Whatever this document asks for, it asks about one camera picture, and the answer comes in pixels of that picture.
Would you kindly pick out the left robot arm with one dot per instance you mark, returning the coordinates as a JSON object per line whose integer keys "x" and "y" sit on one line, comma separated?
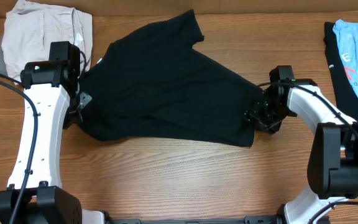
{"x": 53, "y": 102}

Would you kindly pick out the folded beige pants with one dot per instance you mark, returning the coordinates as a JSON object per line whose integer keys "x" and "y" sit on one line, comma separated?
{"x": 31, "y": 27}

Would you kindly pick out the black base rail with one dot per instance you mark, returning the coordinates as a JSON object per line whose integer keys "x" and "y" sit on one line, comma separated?
{"x": 191, "y": 221}

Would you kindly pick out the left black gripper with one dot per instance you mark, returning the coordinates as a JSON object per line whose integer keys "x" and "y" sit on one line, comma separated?
{"x": 86, "y": 99}

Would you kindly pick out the black printed t-shirt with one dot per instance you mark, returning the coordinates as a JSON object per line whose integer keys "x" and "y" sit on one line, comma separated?
{"x": 346, "y": 99}

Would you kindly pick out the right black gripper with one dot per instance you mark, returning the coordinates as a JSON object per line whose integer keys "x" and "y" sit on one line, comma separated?
{"x": 257, "y": 115}

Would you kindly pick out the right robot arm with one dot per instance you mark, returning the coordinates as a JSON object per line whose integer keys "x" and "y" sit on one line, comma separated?
{"x": 333, "y": 164}

